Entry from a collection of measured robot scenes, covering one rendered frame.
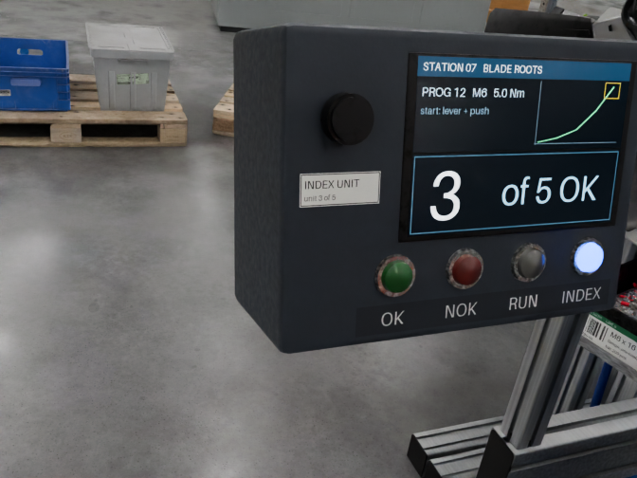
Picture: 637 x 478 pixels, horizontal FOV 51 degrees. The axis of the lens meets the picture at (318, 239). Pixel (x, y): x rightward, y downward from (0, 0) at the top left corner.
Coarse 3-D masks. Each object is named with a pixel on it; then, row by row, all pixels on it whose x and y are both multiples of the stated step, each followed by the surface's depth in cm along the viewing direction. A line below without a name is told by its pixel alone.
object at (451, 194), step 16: (416, 160) 40; (432, 160) 40; (448, 160) 41; (464, 160) 41; (480, 160) 42; (416, 176) 40; (432, 176) 41; (448, 176) 41; (464, 176) 41; (480, 176) 42; (416, 192) 40; (432, 192) 41; (448, 192) 41; (464, 192) 42; (480, 192) 42; (416, 208) 41; (432, 208) 41; (448, 208) 42; (464, 208) 42; (416, 224) 41; (432, 224) 41; (448, 224) 42; (464, 224) 42
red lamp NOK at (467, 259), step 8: (464, 248) 43; (456, 256) 42; (464, 256) 42; (472, 256) 42; (480, 256) 43; (448, 264) 42; (456, 264) 42; (464, 264) 42; (472, 264) 42; (480, 264) 43; (448, 272) 42; (456, 272) 42; (464, 272) 42; (472, 272) 42; (480, 272) 43; (448, 280) 43; (456, 280) 43; (464, 280) 42; (472, 280) 43; (464, 288) 43
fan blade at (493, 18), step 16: (496, 16) 131; (512, 16) 128; (528, 16) 125; (544, 16) 122; (560, 16) 120; (576, 16) 118; (496, 32) 131; (512, 32) 128; (528, 32) 125; (544, 32) 123; (560, 32) 120; (576, 32) 118; (592, 32) 117
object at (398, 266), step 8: (392, 256) 41; (400, 256) 41; (384, 264) 41; (392, 264) 41; (400, 264) 41; (408, 264) 41; (376, 272) 41; (384, 272) 41; (392, 272) 40; (400, 272) 40; (408, 272) 41; (376, 280) 41; (384, 280) 41; (392, 280) 40; (400, 280) 41; (408, 280) 41; (384, 288) 41; (392, 288) 41; (400, 288) 41; (408, 288) 42; (392, 296) 41
